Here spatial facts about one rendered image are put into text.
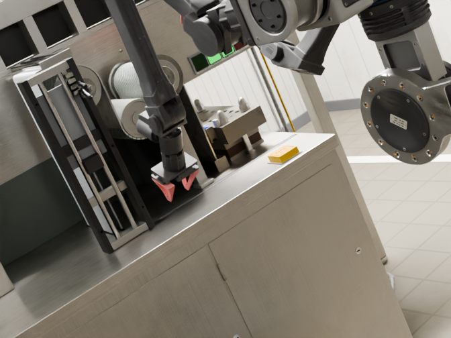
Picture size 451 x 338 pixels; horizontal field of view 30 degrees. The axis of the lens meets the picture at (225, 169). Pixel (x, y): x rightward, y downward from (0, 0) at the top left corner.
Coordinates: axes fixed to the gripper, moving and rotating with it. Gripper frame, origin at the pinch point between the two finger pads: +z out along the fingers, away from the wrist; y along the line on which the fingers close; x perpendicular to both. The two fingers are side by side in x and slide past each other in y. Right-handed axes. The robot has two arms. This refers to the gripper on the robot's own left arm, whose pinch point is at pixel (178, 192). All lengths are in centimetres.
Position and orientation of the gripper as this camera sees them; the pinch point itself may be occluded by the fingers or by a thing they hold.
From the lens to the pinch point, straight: 214.3
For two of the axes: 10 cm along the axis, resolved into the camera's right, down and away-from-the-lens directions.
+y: -7.2, 4.8, -5.0
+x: 6.9, 4.3, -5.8
